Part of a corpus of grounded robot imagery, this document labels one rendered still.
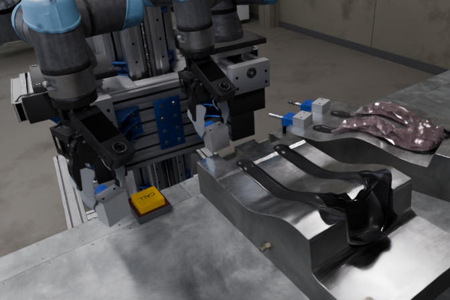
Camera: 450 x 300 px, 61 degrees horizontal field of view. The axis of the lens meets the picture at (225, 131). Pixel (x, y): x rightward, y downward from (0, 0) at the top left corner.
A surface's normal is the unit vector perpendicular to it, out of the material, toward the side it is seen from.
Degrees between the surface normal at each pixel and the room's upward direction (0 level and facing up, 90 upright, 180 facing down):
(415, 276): 0
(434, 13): 90
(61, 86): 90
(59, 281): 0
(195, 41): 94
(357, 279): 0
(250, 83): 90
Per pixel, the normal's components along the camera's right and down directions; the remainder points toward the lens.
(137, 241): -0.07, -0.88
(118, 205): 0.77, 0.25
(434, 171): -0.64, 0.40
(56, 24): 0.47, 0.35
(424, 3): -0.89, 0.27
